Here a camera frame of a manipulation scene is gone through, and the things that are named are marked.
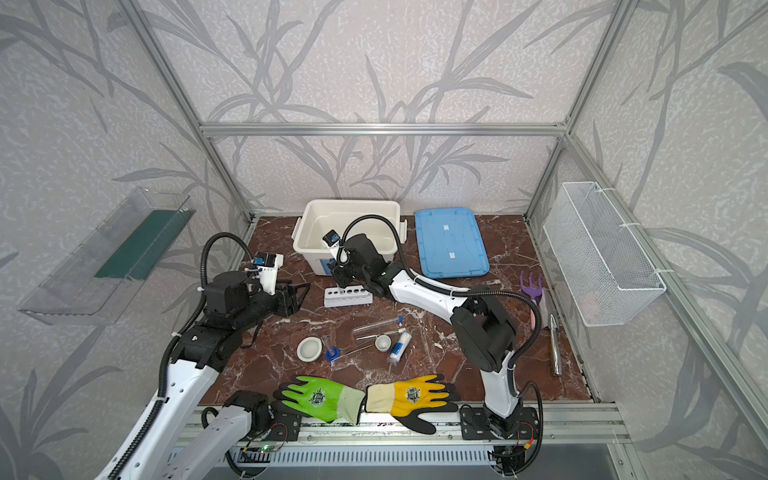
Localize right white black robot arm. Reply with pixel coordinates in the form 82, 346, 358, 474
323, 230, 542, 421

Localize white wire mesh basket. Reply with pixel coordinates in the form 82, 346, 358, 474
543, 182, 666, 327

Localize wrapped white blue bandage roll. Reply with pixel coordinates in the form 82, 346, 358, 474
388, 332, 412, 365

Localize yellow work glove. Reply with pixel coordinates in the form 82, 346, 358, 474
364, 374, 460, 435

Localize green work glove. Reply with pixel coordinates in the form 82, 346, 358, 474
271, 376, 366, 425

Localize blue plastic bin lid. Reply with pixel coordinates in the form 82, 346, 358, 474
415, 208, 490, 279

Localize blue handled metal tweezers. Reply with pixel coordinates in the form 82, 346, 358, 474
325, 342, 374, 363

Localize white shallow ceramic dish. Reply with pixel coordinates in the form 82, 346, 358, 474
296, 336, 323, 363

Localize small white crucible cup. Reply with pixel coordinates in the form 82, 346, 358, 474
374, 334, 392, 352

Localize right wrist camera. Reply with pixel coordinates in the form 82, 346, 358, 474
322, 230, 341, 247

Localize clear acrylic wall shelf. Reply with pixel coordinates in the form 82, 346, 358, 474
19, 187, 195, 326

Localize white plastic storage bin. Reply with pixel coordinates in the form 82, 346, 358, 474
291, 199, 408, 276

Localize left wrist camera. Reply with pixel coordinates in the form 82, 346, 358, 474
251, 252, 284, 295

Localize white test tube rack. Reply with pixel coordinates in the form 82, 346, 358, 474
323, 285, 373, 308

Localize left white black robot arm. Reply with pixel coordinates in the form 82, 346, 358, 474
98, 232, 311, 479

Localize purple rake pink handle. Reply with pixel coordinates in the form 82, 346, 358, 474
519, 271, 543, 308

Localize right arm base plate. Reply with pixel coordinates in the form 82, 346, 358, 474
458, 404, 541, 441

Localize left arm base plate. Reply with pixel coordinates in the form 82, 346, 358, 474
244, 411, 303, 443

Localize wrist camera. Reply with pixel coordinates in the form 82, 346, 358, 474
322, 230, 341, 247
251, 252, 284, 295

